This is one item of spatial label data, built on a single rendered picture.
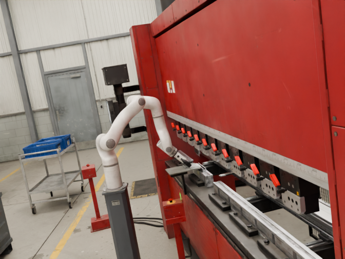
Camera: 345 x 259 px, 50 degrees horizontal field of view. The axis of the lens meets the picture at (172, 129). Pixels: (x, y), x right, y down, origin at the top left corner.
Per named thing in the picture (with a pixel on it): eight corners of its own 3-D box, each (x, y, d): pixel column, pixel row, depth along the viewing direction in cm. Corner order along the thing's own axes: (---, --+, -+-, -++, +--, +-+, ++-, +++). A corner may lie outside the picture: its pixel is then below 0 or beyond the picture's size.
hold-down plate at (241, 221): (229, 217, 228) (228, 213, 228) (237, 215, 229) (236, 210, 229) (249, 237, 199) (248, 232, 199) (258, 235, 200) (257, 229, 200)
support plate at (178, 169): (165, 170, 314) (165, 169, 314) (194, 163, 319) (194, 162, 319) (169, 175, 297) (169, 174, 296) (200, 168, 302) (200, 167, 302)
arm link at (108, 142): (105, 152, 284) (112, 155, 269) (93, 143, 279) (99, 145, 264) (142, 101, 295) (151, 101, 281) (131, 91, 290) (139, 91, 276)
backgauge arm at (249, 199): (235, 215, 262) (232, 196, 260) (315, 195, 274) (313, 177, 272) (240, 219, 254) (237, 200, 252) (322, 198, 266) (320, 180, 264)
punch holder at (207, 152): (201, 152, 278) (198, 131, 275) (212, 150, 279) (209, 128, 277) (208, 156, 263) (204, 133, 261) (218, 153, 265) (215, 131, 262)
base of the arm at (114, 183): (100, 193, 275) (95, 170, 272) (105, 185, 294) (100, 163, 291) (125, 189, 274) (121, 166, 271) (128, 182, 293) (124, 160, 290)
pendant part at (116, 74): (114, 139, 443) (101, 68, 429) (134, 135, 448) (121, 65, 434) (118, 146, 394) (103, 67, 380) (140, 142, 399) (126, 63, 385)
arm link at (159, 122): (166, 115, 286) (175, 152, 292) (162, 113, 302) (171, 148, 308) (154, 118, 285) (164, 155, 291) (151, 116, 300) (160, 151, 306)
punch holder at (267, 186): (262, 190, 181) (257, 158, 178) (277, 187, 183) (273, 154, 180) (276, 200, 167) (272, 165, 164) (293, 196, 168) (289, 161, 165)
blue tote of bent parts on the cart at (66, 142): (43, 148, 625) (41, 138, 622) (72, 144, 624) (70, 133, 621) (36, 153, 590) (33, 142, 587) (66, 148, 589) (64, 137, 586)
